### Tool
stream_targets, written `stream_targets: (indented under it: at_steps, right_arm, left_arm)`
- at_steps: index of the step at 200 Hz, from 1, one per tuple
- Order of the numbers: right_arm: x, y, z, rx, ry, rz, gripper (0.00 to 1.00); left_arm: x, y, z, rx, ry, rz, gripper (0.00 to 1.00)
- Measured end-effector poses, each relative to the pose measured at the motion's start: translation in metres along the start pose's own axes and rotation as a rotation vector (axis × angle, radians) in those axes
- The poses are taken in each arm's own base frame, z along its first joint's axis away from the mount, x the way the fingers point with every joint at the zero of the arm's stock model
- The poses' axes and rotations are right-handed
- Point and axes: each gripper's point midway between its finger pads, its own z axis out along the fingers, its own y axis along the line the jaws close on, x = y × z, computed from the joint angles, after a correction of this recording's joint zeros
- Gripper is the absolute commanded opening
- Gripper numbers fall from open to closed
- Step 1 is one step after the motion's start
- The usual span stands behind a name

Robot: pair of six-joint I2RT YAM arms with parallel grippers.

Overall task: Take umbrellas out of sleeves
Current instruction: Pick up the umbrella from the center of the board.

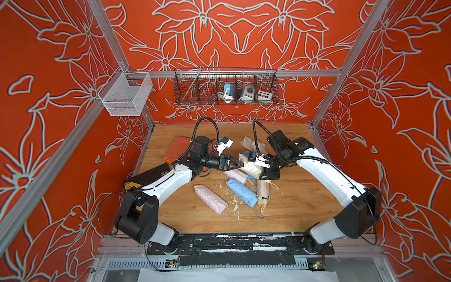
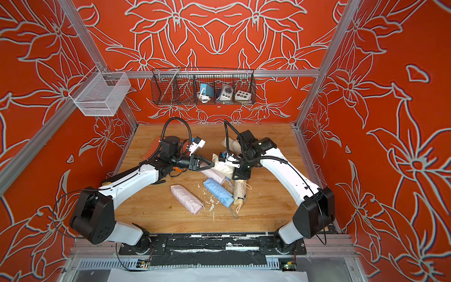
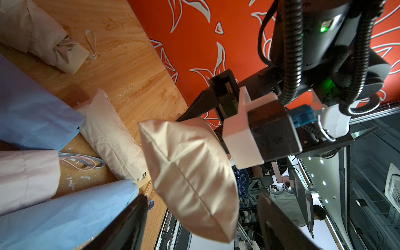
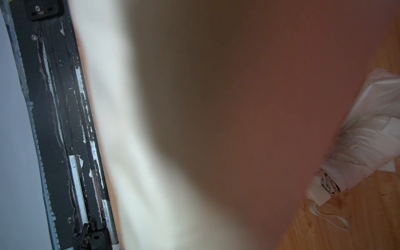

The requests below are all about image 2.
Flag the black wire wall basket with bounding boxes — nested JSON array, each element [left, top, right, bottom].
[[150, 67, 257, 106]]

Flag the pink umbrella near case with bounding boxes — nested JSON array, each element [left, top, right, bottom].
[[200, 168, 226, 184]]

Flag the white box with dots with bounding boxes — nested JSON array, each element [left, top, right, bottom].
[[234, 90, 251, 102]]

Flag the beige umbrella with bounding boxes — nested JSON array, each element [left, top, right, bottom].
[[212, 153, 235, 179], [222, 137, 242, 155], [233, 180, 247, 206]]

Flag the blue white device in basket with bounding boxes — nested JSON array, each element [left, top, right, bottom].
[[197, 83, 215, 103]]

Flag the white round-dial device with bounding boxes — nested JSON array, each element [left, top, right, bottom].
[[216, 84, 234, 102]]

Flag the orange black pliers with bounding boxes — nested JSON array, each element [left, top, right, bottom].
[[153, 167, 186, 185]]

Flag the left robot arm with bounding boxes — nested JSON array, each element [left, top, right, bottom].
[[69, 135, 214, 253]]

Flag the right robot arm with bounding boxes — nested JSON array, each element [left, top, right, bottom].
[[219, 121, 335, 247]]

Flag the beige umbrella back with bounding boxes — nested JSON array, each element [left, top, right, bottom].
[[212, 153, 235, 179]]

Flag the blue umbrella front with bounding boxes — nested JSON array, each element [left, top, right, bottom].
[[203, 178, 234, 208]]

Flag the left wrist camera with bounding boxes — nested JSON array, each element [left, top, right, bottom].
[[188, 136, 206, 155]]

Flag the white mesh wall basket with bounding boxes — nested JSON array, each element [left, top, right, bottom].
[[69, 72, 131, 117]]

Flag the pink umbrella near front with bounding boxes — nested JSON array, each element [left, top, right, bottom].
[[170, 184, 204, 215]]

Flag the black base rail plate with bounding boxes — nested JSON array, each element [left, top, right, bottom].
[[119, 232, 307, 256]]

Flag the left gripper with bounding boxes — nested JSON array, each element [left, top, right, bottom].
[[171, 155, 214, 174]]

